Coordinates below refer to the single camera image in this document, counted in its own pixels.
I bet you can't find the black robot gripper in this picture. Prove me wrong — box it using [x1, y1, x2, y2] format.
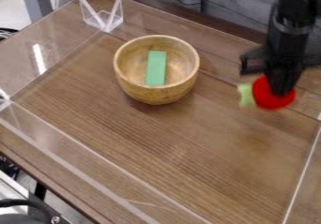
[239, 24, 321, 97]

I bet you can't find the red plush fruit green stem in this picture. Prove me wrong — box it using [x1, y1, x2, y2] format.
[236, 75, 295, 111]

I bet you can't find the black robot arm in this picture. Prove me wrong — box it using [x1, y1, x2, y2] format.
[239, 0, 321, 97]

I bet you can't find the wooden bowl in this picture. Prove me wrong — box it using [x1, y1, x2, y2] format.
[112, 35, 200, 105]

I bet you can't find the green rectangular block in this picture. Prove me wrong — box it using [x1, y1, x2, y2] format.
[144, 51, 167, 85]

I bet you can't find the clear acrylic tray enclosure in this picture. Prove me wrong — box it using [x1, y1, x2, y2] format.
[0, 0, 321, 224]

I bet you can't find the black equipment base with cable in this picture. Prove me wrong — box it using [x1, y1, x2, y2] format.
[0, 197, 72, 224]

